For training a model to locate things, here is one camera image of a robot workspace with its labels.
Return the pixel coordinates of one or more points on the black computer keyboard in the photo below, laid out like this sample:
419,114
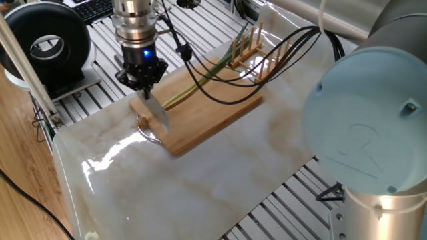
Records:
93,8

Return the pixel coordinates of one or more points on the marble pattern table mat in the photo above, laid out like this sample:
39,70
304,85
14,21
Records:
200,186

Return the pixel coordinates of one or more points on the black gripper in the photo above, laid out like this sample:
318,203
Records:
140,63

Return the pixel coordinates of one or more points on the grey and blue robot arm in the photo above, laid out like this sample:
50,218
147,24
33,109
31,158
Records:
363,123

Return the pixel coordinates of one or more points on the wooden peg rack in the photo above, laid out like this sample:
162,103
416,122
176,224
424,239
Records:
240,58

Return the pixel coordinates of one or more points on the green garlic stalk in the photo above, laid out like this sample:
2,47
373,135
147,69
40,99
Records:
180,95

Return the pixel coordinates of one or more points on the wooden cutting board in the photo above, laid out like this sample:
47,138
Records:
207,120

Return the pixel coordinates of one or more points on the aluminium frame post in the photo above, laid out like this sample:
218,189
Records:
30,76

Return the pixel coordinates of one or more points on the steel kitchen knife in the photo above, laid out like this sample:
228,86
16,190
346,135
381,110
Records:
158,113

